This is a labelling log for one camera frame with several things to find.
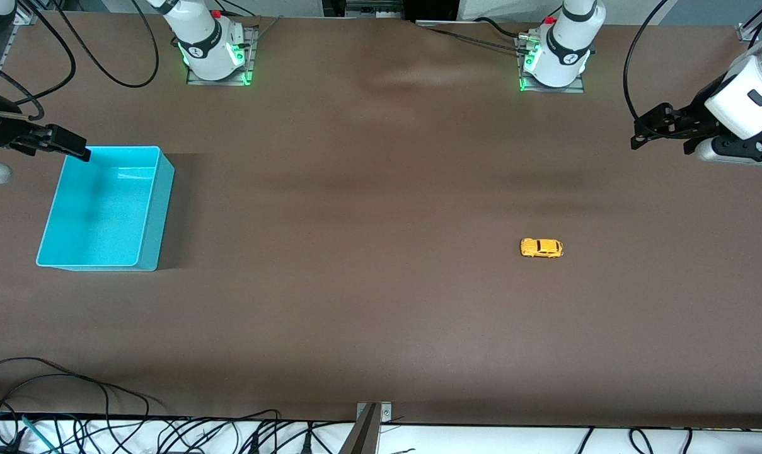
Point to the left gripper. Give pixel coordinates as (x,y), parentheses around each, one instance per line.
(691,120)

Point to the yellow beetle toy car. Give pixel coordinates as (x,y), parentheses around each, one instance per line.
(541,248)

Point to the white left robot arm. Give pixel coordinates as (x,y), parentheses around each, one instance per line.
(566,50)

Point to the turquoise plastic bin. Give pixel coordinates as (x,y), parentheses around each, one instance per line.
(103,214)

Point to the grey metal device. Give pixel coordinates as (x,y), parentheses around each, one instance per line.
(374,7)

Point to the brown table mat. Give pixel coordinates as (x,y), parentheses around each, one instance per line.
(380,284)

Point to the aluminium frame extrusion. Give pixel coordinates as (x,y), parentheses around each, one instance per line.
(16,41)

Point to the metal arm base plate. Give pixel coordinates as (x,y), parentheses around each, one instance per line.
(573,89)
(220,81)

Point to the aluminium frame corner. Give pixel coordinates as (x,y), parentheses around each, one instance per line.
(747,33)

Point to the grey metal table bracket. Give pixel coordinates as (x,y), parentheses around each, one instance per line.
(371,435)

